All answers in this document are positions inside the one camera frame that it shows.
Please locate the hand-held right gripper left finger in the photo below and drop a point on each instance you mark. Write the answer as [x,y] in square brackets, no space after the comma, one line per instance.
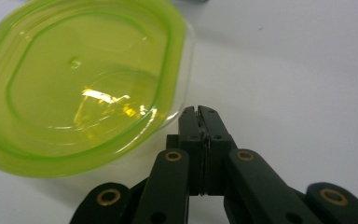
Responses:
[195,161]

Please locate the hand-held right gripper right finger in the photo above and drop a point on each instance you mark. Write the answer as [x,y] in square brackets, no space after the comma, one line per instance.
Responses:
[217,140]

